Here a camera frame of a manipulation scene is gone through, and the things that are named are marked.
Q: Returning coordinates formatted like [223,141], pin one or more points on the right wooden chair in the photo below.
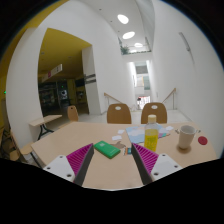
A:
[154,108]

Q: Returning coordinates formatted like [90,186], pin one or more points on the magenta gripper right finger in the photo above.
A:
[153,166]

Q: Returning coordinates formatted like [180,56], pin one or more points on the white mug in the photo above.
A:
[186,134]

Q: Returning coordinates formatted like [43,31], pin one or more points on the small side table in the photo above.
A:
[41,123]

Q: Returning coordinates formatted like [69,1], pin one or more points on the yellow drink bottle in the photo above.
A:
[151,133]

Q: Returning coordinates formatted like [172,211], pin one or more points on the balcony potted plant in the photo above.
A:
[124,50]

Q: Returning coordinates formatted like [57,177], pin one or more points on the wooden stair handrail left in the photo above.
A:
[111,100]

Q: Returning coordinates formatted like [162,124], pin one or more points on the light blue paper sheet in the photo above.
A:
[140,130]

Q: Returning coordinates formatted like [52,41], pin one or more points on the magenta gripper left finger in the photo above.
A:
[74,166]

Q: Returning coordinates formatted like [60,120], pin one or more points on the wooden stair handrail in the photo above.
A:
[111,100]
[170,99]

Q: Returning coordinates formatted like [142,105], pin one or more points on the small white card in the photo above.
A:
[117,137]

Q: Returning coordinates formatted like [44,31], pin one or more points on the wooden chair at side table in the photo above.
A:
[72,113]

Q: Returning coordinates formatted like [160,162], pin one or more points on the left wooden chair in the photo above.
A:
[119,114]

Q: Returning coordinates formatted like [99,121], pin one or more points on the wooden stair handrail right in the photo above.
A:
[170,99]

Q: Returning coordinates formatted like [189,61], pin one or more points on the white hanging sign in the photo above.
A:
[51,73]

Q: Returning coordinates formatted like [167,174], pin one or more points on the small teal card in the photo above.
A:
[129,151]

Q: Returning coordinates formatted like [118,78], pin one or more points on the red round coaster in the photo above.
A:
[202,140]

